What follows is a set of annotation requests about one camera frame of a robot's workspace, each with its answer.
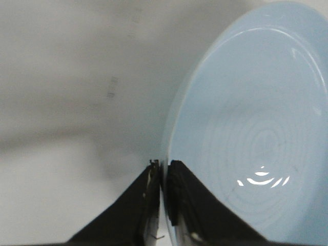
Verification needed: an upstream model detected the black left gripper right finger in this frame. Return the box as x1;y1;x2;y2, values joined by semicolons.
168;159;270;244

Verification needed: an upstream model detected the light blue round plate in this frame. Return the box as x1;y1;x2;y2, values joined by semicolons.
168;2;327;245

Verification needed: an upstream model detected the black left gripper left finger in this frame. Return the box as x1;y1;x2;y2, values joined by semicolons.
68;160;160;243

